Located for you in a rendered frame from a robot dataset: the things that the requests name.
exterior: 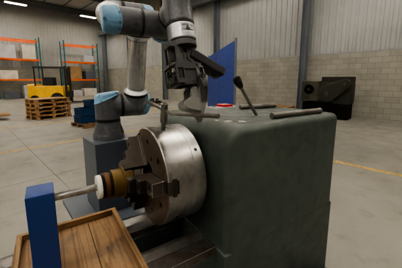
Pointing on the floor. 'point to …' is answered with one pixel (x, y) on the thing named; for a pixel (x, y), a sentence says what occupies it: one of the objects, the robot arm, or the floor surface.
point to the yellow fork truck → (40, 91)
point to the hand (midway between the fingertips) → (200, 117)
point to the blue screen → (215, 88)
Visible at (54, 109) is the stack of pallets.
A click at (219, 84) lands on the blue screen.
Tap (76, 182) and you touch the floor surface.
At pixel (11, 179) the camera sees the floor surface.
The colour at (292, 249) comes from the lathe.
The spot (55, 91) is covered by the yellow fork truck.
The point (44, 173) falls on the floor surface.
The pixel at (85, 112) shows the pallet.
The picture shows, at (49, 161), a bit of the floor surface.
